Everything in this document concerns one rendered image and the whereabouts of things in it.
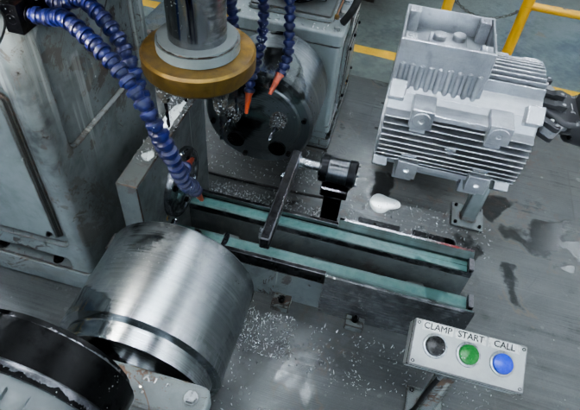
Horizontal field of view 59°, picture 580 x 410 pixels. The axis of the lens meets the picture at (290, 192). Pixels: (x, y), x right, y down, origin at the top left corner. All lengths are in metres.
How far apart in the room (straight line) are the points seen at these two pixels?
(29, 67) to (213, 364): 0.48
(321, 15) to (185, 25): 0.58
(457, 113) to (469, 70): 0.06
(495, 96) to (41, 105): 0.64
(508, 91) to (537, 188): 0.84
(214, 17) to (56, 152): 0.33
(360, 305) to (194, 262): 0.43
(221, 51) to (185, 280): 0.34
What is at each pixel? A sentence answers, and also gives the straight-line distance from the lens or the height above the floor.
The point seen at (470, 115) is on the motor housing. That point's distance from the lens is 0.73.
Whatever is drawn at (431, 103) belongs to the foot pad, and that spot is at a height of 1.37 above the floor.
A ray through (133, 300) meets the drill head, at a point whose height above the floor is 1.16.
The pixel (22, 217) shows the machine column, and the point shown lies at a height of 1.03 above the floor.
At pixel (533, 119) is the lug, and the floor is 1.38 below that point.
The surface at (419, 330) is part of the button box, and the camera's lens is 0.84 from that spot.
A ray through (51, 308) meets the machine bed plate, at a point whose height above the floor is 0.80.
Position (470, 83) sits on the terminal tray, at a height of 1.40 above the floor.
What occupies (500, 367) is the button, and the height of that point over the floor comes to 1.07.
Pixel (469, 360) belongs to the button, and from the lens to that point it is 0.84.
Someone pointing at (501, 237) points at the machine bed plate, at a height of 0.80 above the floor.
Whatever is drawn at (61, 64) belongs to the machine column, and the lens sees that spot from 0.88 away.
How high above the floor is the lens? 1.77
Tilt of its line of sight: 47 degrees down
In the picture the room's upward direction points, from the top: 6 degrees clockwise
